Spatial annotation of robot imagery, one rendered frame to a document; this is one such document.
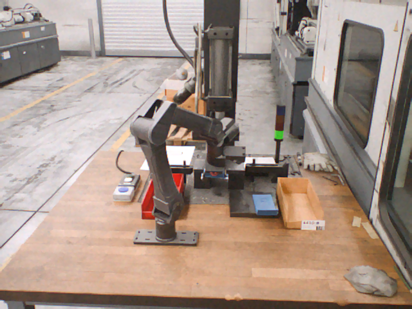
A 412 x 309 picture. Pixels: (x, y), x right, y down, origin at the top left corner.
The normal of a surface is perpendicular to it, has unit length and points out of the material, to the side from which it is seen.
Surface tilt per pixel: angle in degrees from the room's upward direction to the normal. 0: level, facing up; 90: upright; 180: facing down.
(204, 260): 0
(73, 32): 90
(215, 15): 90
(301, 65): 90
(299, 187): 90
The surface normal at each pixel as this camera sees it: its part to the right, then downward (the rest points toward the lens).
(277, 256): 0.00, -0.92
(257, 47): -0.11, 0.38
